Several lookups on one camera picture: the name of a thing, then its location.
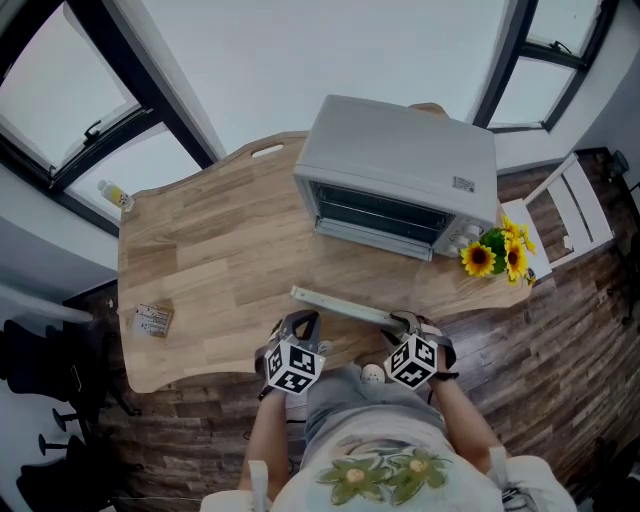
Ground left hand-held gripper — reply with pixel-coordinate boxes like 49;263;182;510
254;309;327;396

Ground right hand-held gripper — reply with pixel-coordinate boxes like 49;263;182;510
382;310;457;391

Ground glass oven door with handle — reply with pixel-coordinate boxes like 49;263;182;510
289;230;435;329

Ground grey toaster oven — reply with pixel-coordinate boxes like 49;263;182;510
293;94;499;262

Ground person's right forearm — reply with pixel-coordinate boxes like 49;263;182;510
430;374;506;471

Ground person's left forearm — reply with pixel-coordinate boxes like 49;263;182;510
238;389;291;491

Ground person's grey trousers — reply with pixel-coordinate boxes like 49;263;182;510
304;363;446;466

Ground yellow sunflower bouquet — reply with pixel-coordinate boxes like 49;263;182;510
458;214;539;287

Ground brown card with white label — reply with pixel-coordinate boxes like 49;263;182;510
131;301;175;339

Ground white shirt with green flowers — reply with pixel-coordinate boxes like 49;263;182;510
199;432;579;512

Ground white wooden chair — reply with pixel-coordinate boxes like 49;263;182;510
499;152;616;281

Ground clear bottle with yellow label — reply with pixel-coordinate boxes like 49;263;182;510
96;179;135;213

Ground black-framed window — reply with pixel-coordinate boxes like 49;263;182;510
472;0;621;132
0;0;226;239

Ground small black waste bin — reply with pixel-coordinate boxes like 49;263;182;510
607;149;632;179

